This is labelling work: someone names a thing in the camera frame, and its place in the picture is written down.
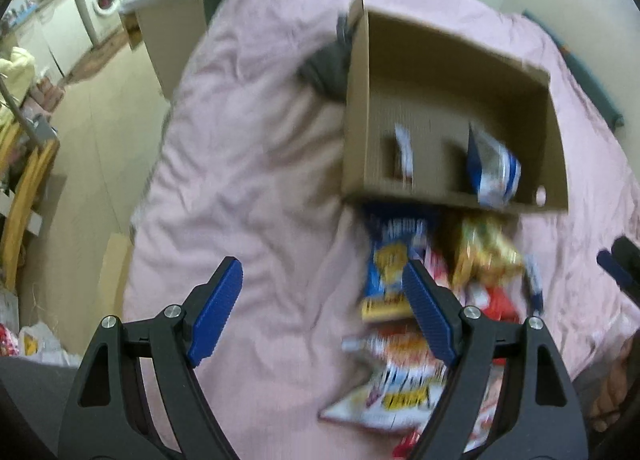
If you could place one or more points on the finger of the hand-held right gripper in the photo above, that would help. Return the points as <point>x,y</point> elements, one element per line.
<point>622,265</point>

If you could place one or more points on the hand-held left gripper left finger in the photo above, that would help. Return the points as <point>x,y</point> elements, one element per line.
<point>220,310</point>

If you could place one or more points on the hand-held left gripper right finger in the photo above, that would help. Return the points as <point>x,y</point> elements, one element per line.
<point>430,312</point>

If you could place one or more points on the white red yellow-label snack bag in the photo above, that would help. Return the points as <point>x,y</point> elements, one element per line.
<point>395,390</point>

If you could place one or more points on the white blue striped snack bag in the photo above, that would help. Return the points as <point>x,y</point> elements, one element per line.
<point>492,175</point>

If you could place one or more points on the brown cardboard box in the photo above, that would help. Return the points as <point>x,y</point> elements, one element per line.
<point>440,90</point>

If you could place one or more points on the pink red snack pouch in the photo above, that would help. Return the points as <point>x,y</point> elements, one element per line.
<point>440,267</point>

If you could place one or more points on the yellow crinkly snack bag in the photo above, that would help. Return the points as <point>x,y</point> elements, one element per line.
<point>480,250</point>

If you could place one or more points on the thin blue snack packet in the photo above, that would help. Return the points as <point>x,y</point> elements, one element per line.
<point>535,285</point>

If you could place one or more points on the white cartoon snack pouch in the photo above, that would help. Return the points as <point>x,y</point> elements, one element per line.
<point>487,400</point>

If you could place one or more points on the person's foot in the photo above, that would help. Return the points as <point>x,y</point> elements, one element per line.
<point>610,390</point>

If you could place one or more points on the small red snack packet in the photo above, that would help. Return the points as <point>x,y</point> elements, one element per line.
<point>407,445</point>

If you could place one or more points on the pink blanket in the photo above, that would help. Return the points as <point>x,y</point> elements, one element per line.
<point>250,165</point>

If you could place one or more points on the small white snack packet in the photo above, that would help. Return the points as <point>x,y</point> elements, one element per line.
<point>404,148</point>

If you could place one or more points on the white plastic bag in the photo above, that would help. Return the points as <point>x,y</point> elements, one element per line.
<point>42,345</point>

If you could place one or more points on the wooden crib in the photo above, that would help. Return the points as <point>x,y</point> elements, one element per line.
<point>25,200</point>

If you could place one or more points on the metal drying rack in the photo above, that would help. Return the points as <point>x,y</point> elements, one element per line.
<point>37,130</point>

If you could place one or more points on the dark grey cloth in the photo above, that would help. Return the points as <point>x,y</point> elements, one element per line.
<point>325,68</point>

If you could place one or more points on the white storage box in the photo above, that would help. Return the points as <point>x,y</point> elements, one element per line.
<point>165,30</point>

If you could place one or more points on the cream jacket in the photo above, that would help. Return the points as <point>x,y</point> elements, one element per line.
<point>17,70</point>

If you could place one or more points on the white cabinet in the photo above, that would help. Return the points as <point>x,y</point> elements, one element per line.
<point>60,30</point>

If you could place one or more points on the white washing machine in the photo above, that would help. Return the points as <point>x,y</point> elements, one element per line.
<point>100,0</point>

